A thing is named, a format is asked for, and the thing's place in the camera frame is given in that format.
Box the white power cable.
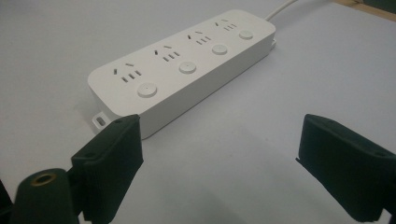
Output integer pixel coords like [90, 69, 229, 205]
[264, 0, 299, 22]

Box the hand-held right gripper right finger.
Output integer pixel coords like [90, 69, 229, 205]
[295, 113, 396, 223]

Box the white power strip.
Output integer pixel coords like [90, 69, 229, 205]
[87, 8, 277, 140]

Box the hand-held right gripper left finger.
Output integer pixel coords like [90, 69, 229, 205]
[70, 114, 145, 224]

